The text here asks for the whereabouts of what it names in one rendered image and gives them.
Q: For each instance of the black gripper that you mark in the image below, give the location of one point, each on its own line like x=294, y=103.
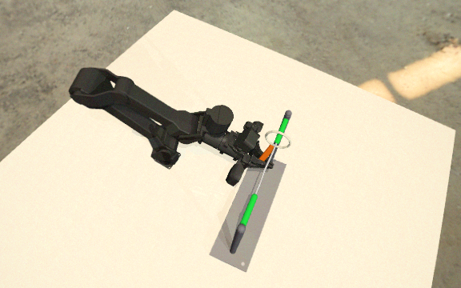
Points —
x=247, y=161

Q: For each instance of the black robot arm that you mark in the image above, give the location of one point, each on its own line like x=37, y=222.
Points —
x=136, y=108

